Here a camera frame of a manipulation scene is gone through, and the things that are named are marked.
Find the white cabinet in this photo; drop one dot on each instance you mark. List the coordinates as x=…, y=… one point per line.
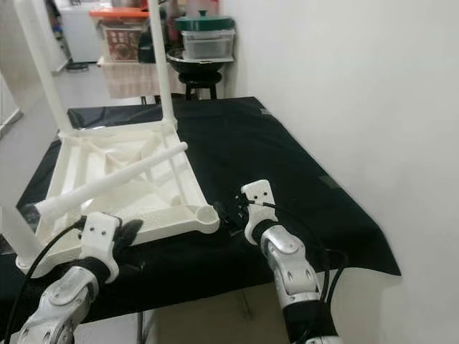
x=79, y=32

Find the orange-lidded storage box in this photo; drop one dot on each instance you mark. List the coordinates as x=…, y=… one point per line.
x=122, y=36

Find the black round stool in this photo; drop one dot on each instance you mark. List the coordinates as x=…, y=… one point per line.
x=199, y=79

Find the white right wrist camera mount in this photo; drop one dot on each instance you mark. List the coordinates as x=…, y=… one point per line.
x=258, y=204

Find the beige cloth covered table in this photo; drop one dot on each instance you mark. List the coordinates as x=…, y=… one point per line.
x=133, y=79

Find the grey metal table leg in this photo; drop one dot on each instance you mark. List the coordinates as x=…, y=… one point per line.
x=247, y=304
x=140, y=330

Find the green pot lid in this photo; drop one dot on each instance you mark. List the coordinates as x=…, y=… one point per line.
x=204, y=23

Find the white plastic table top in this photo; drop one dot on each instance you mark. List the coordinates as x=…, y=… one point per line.
x=172, y=193

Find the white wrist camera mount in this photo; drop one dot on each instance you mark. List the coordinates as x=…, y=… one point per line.
x=100, y=240
x=258, y=204

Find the black tablecloth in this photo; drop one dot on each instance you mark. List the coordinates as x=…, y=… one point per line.
x=258, y=143

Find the clear plastic bag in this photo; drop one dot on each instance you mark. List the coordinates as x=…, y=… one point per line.
x=107, y=116

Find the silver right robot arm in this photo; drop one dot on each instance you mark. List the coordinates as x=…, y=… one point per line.
x=294, y=272

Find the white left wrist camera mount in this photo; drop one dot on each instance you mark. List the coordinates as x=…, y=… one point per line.
x=100, y=240

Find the clear plastic storage box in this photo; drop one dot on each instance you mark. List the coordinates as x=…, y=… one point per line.
x=208, y=44

